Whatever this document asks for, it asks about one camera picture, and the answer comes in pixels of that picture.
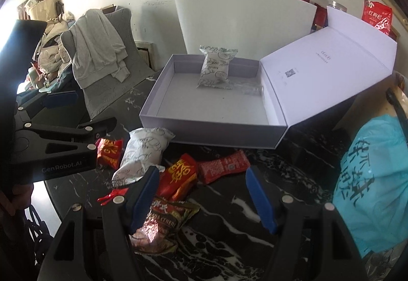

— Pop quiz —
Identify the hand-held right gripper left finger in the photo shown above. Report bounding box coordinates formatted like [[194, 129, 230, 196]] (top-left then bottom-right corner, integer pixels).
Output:
[[36, 166, 160, 281]]

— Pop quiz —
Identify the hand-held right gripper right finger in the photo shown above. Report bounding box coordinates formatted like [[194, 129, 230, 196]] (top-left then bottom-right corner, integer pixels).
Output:
[[245, 166, 367, 281]]

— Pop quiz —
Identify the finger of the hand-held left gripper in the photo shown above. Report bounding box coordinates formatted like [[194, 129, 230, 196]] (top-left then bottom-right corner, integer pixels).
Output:
[[18, 117, 118, 158], [16, 90, 79, 116]]

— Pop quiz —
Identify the dark foil cereal packet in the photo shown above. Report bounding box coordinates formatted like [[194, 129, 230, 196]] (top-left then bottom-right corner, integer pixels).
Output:
[[129, 198, 201, 254]]

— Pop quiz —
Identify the small red candy packet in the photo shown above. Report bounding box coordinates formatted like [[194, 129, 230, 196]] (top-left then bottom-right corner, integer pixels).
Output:
[[96, 138, 124, 170]]

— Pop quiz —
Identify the red gold snack packet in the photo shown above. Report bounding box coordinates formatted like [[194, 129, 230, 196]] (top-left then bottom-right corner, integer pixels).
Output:
[[156, 153, 198, 202]]

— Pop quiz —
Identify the small red candy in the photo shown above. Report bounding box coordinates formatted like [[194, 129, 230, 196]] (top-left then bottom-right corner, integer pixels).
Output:
[[97, 188, 128, 206]]

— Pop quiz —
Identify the white printed snack packet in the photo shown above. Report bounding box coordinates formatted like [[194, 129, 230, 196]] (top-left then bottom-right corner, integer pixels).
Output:
[[196, 45, 239, 89], [111, 128, 176, 189]]

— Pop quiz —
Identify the white gift box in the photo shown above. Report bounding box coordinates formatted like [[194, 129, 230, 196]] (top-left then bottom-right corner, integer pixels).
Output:
[[139, 6, 398, 150]]

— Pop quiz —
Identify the person's left hand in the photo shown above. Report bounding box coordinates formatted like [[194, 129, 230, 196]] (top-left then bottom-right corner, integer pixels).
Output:
[[0, 184, 33, 216]]

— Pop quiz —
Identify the pile of clothes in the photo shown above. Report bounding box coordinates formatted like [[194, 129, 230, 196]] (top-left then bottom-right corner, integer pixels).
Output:
[[19, 0, 75, 93]]

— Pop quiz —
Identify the flat red snack packet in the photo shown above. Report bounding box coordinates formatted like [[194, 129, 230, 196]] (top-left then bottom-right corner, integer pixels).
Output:
[[196, 150, 248, 185]]

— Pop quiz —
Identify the grey covered chair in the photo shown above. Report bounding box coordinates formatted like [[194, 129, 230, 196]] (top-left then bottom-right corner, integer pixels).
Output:
[[60, 7, 157, 120]]

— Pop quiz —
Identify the clear plastic wrapper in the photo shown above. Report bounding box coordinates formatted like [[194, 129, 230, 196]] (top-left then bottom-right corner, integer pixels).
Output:
[[229, 81, 266, 97]]

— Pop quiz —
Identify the teal plastic bag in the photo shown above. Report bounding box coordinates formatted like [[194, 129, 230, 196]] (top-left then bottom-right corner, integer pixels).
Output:
[[331, 113, 408, 258]]

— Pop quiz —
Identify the white foam sheet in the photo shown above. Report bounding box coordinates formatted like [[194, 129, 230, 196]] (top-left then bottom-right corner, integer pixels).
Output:
[[173, 0, 317, 61]]

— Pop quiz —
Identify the red carton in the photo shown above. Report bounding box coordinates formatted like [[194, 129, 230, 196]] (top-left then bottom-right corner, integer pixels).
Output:
[[314, 3, 329, 34]]

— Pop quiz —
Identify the red dried berry packet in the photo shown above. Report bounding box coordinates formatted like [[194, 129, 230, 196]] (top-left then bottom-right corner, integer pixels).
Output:
[[361, 0, 393, 36]]

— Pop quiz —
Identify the wooden wall panel frame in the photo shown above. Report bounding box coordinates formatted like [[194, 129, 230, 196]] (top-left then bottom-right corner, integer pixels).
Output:
[[135, 40, 157, 71]]

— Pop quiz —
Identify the black strap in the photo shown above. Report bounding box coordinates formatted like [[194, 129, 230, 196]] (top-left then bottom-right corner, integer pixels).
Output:
[[386, 87, 408, 128]]

